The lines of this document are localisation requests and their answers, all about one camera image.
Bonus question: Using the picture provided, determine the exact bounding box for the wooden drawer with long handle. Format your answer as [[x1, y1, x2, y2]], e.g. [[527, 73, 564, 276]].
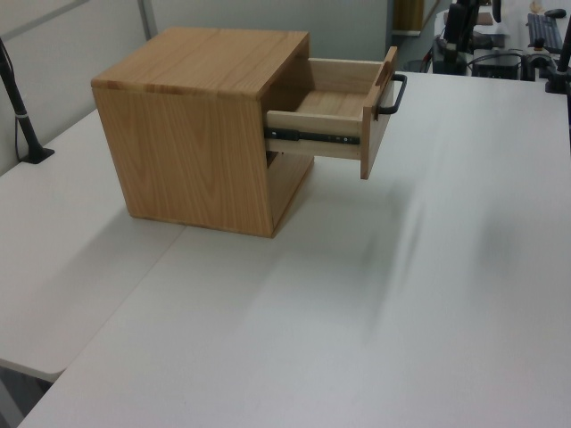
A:
[[265, 45, 399, 181]]

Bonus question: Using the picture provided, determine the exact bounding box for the black metal drawer handle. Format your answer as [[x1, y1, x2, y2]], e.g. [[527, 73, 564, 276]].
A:
[[377, 73, 409, 115]]

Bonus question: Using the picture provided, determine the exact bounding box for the black metal drawer slide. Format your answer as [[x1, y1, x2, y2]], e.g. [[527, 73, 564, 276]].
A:
[[262, 128, 361, 146]]

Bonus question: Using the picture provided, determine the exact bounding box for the wooden drawer cabinet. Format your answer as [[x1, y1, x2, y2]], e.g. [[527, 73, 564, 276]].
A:
[[91, 26, 316, 238]]

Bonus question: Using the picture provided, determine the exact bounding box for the wooden panel board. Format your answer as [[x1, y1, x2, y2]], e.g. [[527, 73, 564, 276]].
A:
[[393, 0, 426, 35]]

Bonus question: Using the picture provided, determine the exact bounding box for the black electronics box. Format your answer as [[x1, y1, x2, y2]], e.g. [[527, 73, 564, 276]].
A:
[[471, 52, 524, 80]]

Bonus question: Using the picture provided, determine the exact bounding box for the black monitor stand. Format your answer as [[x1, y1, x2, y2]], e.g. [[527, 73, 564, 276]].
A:
[[444, 0, 481, 51]]

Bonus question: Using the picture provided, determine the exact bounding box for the dark computer keyboard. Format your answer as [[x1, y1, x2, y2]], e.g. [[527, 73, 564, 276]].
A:
[[525, 12, 565, 53]]

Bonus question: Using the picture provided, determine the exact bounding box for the grey partition frame post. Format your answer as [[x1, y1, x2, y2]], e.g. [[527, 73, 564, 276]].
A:
[[137, 0, 156, 40]]

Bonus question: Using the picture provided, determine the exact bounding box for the black camera stand pole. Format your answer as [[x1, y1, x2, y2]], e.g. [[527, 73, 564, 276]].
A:
[[0, 37, 56, 164]]

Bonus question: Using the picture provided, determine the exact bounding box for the black clamp mount stand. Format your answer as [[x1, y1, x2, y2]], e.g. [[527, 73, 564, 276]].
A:
[[542, 0, 571, 95]]

